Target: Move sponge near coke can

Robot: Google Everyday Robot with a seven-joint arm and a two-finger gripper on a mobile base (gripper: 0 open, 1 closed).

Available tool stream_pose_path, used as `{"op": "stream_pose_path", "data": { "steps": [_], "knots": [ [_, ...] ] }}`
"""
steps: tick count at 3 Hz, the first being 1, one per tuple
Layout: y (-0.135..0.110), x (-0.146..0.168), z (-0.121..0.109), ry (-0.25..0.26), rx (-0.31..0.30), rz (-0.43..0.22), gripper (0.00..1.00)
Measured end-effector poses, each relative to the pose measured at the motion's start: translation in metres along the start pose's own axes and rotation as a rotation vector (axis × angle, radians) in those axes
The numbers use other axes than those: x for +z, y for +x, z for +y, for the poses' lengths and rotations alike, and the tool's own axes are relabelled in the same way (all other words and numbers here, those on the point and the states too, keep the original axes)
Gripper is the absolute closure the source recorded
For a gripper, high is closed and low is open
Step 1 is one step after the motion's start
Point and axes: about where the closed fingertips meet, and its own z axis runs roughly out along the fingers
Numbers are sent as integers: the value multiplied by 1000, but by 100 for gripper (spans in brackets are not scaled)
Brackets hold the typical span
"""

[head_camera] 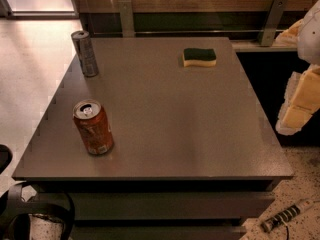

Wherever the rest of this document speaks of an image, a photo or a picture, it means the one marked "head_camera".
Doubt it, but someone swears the right grey metal bracket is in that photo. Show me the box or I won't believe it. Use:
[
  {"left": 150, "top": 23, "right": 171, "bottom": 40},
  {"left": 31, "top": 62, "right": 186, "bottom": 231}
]
[{"left": 258, "top": 0, "right": 288, "bottom": 47}]

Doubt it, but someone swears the left grey metal bracket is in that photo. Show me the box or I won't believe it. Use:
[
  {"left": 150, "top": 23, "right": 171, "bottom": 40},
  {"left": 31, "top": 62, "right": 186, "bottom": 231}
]
[{"left": 118, "top": 0, "right": 135, "bottom": 38}]

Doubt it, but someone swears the black power cable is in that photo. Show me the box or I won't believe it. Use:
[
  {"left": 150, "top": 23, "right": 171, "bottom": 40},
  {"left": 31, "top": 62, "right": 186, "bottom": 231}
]
[{"left": 279, "top": 199, "right": 320, "bottom": 240}]

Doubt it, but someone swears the orange-red coke can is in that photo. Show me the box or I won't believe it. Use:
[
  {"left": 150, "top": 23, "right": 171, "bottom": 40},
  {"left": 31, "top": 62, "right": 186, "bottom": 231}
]
[{"left": 73, "top": 99, "right": 114, "bottom": 155}]

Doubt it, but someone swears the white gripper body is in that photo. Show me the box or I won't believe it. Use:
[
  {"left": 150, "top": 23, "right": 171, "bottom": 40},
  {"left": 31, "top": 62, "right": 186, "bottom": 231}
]
[{"left": 297, "top": 0, "right": 320, "bottom": 65}]

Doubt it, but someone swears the black chair base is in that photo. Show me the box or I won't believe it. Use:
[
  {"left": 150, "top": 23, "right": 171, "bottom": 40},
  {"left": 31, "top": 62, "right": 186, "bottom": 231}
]
[{"left": 0, "top": 144, "right": 76, "bottom": 240}]

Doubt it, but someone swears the grey metal bracket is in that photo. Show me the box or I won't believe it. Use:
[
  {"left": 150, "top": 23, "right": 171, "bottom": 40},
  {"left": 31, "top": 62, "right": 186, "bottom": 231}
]
[
  {"left": 118, "top": 0, "right": 135, "bottom": 38},
  {"left": 258, "top": 0, "right": 288, "bottom": 47}
]

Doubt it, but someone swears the tall grey slim can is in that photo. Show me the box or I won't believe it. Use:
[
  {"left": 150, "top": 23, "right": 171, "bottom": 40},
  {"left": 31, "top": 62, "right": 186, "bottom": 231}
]
[{"left": 71, "top": 30, "right": 99, "bottom": 77}]

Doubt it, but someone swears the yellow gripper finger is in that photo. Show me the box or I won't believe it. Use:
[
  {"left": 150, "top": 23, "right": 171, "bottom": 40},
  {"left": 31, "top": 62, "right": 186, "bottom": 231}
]
[
  {"left": 276, "top": 65, "right": 320, "bottom": 136},
  {"left": 274, "top": 19, "right": 303, "bottom": 46}
]

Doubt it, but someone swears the green and yellow sponge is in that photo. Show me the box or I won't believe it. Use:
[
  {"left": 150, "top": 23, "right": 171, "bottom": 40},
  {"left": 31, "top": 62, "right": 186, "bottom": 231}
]
[{"left": 183, "top": 48, "right": 217, "bottom": 67}]

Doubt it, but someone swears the grey drawer cabinet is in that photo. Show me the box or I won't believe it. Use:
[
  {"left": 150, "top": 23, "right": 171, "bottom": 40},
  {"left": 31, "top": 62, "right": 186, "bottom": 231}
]
[{"left": 13, "top": 38, "right": 293, "bottom": 240}]

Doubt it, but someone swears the white power strip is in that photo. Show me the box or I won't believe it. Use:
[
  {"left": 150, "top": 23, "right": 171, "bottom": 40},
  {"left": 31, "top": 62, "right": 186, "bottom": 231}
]
[{"left": 261, "top": 199, "right": 314, "bottom": 233}]

